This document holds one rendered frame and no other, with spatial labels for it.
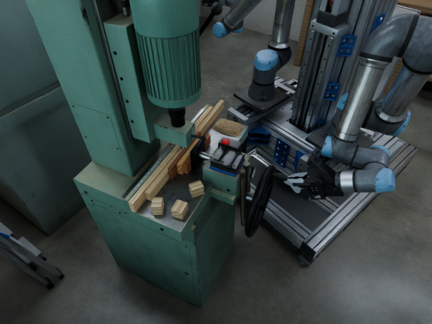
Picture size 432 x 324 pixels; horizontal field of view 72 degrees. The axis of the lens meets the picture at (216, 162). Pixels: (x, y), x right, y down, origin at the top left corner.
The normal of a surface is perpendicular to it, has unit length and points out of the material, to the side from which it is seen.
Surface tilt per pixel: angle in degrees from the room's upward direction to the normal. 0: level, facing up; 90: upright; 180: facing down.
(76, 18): 90
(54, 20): 90
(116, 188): 0
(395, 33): 64
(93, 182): 0
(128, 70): 90
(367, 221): 0
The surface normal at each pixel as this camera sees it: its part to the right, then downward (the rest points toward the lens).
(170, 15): 0.27, 0.69
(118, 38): -0.43, 0.65
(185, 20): 0.62, 0.56
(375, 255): 0.00, -0.70
